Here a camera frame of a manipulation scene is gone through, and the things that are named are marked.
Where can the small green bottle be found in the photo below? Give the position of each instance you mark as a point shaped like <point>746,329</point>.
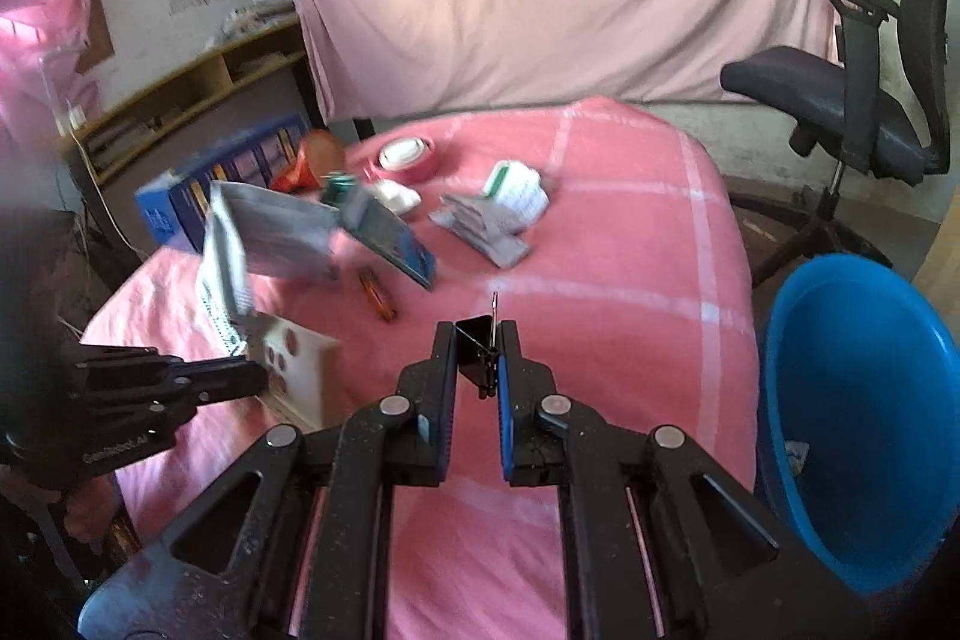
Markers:
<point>339,189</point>

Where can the blue plastic basin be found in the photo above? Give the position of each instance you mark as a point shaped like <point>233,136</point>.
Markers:
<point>862,385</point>

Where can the dark blue packet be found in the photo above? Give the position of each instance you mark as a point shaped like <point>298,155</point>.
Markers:
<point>394,239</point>

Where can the grey cardboard packet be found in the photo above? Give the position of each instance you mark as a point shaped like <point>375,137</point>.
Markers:
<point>277,235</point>

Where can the pink curtain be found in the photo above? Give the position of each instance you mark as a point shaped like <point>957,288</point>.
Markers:
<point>37,10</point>

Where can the orange lighter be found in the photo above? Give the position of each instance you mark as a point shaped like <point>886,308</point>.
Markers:
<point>377,295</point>

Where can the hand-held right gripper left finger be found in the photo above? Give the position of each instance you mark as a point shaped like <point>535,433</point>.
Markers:
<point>447,385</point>

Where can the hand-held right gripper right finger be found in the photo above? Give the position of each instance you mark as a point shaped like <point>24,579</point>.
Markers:
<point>504,400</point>

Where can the pink tape roll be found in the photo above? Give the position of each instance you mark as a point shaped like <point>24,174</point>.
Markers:
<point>405,156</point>

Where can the black office chair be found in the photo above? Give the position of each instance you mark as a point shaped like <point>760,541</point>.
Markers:
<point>795,78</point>

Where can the crumpled white paper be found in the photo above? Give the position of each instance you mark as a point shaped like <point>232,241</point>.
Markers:
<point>399,197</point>

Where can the small white paper scrap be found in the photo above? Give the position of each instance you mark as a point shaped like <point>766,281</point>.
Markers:
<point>796,456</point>

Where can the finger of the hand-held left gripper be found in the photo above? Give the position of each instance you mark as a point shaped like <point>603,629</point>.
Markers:
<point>225,379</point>
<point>124,362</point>

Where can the black binder clip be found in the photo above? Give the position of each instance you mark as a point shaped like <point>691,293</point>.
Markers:
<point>472,347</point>

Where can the pink checked blanket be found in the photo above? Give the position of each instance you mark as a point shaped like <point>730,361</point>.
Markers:
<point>637,250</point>

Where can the white box with red dots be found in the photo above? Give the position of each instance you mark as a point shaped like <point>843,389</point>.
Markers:
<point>300,370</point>

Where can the wooden shelf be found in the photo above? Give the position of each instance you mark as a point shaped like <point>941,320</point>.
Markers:
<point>187,85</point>

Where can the blue cardboard box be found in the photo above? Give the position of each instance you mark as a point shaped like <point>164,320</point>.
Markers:
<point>169,212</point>

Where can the white and green packet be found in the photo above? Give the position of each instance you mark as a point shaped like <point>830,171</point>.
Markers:
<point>517,186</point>

